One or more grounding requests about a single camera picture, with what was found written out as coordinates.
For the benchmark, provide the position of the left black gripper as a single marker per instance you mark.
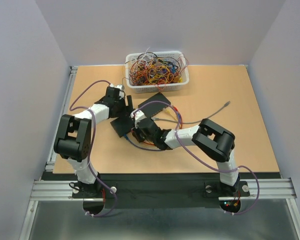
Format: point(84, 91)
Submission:
point(127, 110)

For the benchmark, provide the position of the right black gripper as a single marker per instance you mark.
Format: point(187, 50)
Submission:
point(135, 133)

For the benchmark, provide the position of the black network switch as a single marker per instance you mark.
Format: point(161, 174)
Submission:
point(122, 122)
point(154, 105)

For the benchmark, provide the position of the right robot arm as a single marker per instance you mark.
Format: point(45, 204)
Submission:
point(214, 140)

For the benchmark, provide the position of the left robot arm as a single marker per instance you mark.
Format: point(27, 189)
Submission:
point(75, 135)

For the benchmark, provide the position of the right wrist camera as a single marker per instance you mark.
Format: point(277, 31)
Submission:
point(137, 115)

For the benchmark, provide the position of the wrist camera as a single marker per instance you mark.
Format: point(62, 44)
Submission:
point(120, 87)
point(137, 115)

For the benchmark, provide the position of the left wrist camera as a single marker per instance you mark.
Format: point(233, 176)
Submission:
point(120, 87)

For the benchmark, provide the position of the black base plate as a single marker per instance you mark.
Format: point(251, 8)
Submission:
point(164, 190)

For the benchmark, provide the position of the left side aluminium rail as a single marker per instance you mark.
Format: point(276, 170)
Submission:
point(51, 159)

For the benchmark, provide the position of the aluminium frame rail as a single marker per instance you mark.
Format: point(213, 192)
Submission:
point(269, 213)

